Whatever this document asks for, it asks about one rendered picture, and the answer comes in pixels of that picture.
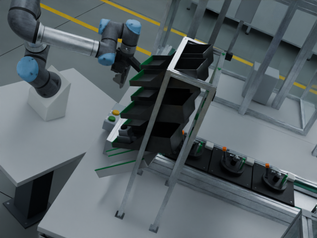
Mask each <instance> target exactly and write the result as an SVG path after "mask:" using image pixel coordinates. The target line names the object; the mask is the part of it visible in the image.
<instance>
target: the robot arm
mask: <svg viewBox="0 0 317 238"><path fill-rule="evenodd" d="M40 1H41V0H11V4H10V7H9V12H8V17H7V18H8V24H9V26H10V28H11V29H12V31H13V32H14V33H15V34H16V35H18V36H19V37H20V38H22V39H23V40H24V45H25V55H24V57H23V58H22V59H21V60H20V61H19V62H18V64H17V73H18V75H19V76H20V77H21V78H22V79H23V80H24V81H26V82H27V83H29V84H30V85H31V86H33V87H34V88H35V90H36V92H37V93H38V95H40V96H41V97H43V98H50V97H52V96H54V95H55V94H56V93H57V92H58V91H59V89H60V87H61V78H60V77H59V75H57V74H56V73H54V72H51V71H48V70H47V69H45V67H46V62H47V57H48V52H49V48H50V46H54V47H58V48H62V49H65V50H69V51H73V52H77V53H80V54H84V55H88V56H92V57H95V58H98V62H99V63H100V64H101V65H104V66H111V65H112V66H111V71H114V72H115V73H119V74H116V75H115V77H113V81H115V82H116V83H118V84H119V85H120V86H119V88H120V89H121V88H122V87H123V86H124V84H125V81H126V79H127V76H128V73H129V70H130V67H131V66H132V67H133V68H134V69H135V70H136V71H137V72H140V71H141V70H140V64H141V63H140V62H139V61H138V60H137V59H136V58H135V57H134V53H135V50H136V47H137V43H138V39H139V36H140V34H141V28H142V25H141V23H140V22H139V21H137V20H134V19H129V20H127V22H126V23H121V22H117V21H113V20H109V19H101V20H100V25H99V30H98V34H101V35H102V37H101V42H99V41H96V40H93V39H89V38H86V37H82V36H79V35H76V34H71V33H68V32H64V31H61V30H58V29H54V28H51V27H47V26H43V25H42V23H41V22H40V19H39V18H40V16H41V6H40ZM118 39H122V42H121V46H120V47H118V48H117V40H118Z"/></svg>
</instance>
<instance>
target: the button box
mask: <svg viewBox="0 0 317 238"><path fill-rule="evenodd" d="M125 108H126V106H123V105H121V104H118V103H116V104H115V105H114V107H113V108H112V109H111V111H110V112H109V114H108V115H107V117H106V118H105V120H104V122H103V126H102V129H104V130H107V131H109V132H111V131H112V130H113V128H114V127H115V125H116V123H117V122H118V120H119V119H120V114H119V115H114V114H113V113H112V112H113V110H118V111H119V113H120V112H121V111H122V110H124V109H125ZM109 116H114V117H115V118H116V120H115V121H110V120H109V119H108V118H109Z"/></svg>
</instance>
